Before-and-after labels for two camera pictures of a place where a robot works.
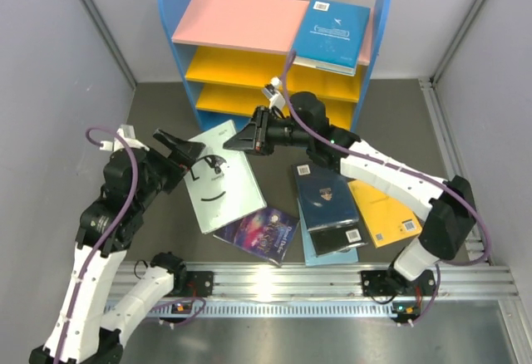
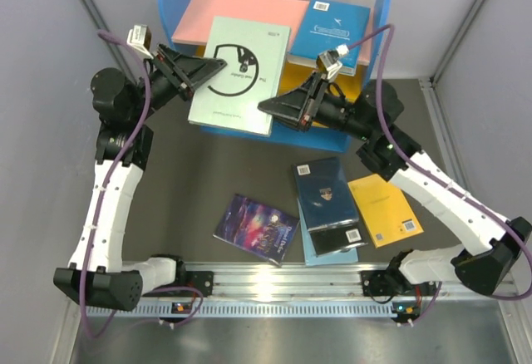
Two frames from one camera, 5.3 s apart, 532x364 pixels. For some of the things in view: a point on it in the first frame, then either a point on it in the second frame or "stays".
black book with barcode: [336, 239] stays
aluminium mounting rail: [307, 289] stays
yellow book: [386, 218] stays
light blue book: [310, 256] stays
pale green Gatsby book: [222, 185] -> [256, 55]
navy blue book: [325, 196] stays
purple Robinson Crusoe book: [267, 233] stays
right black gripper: [245, 140] -> [288, 107]
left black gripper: [183, 156] -> [186, 71]
